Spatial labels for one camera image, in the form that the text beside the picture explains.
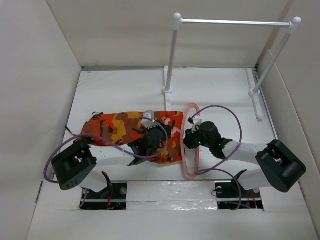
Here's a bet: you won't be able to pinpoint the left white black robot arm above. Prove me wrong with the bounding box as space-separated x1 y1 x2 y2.
48 127 170 199

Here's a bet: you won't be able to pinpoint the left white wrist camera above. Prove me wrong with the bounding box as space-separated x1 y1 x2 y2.
140 110 160 131

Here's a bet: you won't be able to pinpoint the white metal clothes rack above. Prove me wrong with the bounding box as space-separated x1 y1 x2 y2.
160 12 302 123

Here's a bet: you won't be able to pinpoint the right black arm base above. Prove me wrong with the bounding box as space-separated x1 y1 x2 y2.
211 169 264 211

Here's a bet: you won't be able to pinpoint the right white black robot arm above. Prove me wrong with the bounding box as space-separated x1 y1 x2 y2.
183 121 307 197

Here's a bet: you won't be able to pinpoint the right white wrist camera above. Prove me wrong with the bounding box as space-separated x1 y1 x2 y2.
187 114 202 133

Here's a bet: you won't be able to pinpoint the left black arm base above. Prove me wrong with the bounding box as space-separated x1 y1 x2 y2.
79 171 128 211

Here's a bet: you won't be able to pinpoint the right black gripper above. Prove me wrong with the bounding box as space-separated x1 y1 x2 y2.
181 124 212 150

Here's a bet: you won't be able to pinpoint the orange camouflage trousers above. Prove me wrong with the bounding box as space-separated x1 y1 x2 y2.
80 111 184 165

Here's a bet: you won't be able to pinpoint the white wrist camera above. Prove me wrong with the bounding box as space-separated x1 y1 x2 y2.
187 114 202 133
140 110 160 131

